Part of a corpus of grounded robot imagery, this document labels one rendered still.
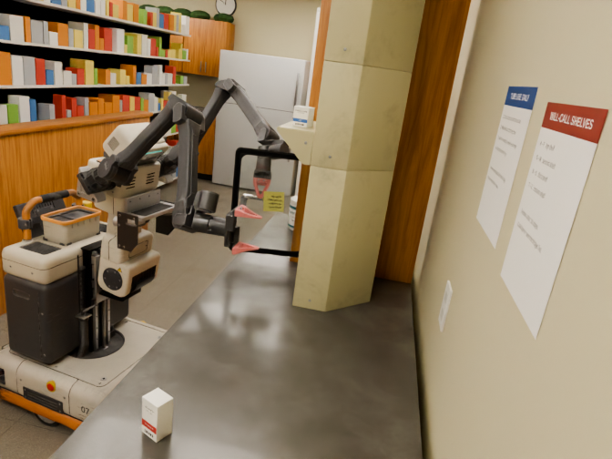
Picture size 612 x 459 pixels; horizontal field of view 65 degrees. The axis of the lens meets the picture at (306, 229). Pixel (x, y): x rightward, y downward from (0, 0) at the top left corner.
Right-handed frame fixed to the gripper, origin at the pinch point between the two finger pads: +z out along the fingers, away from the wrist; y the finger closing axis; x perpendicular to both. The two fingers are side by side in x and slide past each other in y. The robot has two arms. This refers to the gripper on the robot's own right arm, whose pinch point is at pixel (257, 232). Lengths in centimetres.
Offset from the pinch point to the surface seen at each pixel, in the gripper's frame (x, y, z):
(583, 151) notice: -73, 42, 55
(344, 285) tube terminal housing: 13.6, -17.7, 27.6
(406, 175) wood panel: 45, 16, 43
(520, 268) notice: -64, 24, 55
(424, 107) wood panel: 45, 41, 44
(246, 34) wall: 565, 92, -183
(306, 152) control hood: 8.6, 24.6, 10.5
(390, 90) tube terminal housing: 17, 45, 32
